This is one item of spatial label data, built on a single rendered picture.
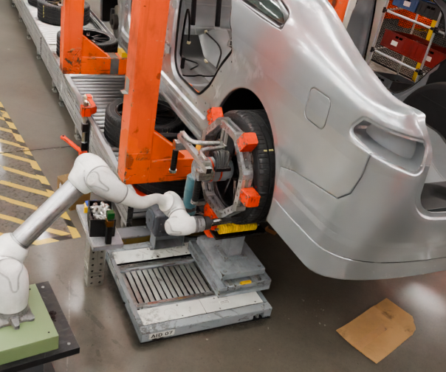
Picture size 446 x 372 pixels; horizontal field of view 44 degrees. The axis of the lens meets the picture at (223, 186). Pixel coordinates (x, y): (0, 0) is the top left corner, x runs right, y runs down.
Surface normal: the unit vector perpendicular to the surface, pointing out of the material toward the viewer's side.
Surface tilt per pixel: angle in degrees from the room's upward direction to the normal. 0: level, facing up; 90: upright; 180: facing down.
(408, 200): 89
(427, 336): 0
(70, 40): 90
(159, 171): 90
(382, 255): 106
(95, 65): 90
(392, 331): 2
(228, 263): 0
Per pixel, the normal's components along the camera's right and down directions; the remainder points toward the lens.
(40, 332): 0.18, -0.86
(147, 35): 0.41, 0.52
